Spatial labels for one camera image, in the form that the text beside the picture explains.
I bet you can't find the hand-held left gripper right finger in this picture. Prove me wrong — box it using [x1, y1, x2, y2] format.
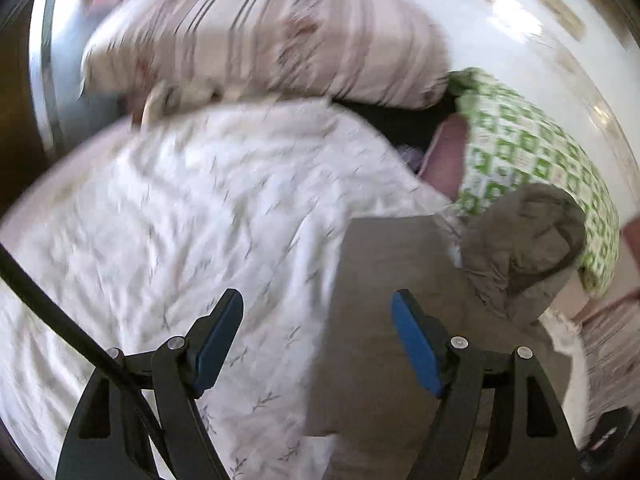
[391, 288, 583, 480]

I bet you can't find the green white patterned pillow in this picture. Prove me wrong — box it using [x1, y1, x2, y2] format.
[447, 67, 621, 296]

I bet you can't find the striped floral backrest cushion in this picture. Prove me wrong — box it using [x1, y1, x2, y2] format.
[582, 300, 640, 421]

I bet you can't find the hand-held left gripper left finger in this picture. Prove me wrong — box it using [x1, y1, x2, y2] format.
[55, 288, 245, 480]

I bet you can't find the brown quilted jacket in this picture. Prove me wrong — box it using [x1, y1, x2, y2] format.
[305, 182, 588, 480]

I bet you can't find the white floral bedsheet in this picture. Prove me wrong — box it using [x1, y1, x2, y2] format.
[0, 97, 588, 480]

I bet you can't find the window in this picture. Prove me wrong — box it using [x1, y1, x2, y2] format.
[27, 0, 101, 156]

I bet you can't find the black cable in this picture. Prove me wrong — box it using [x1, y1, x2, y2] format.
[0, 245, 173, 471]

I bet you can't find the striped floral pillow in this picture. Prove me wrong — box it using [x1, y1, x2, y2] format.
[80, 0, 451, 111]

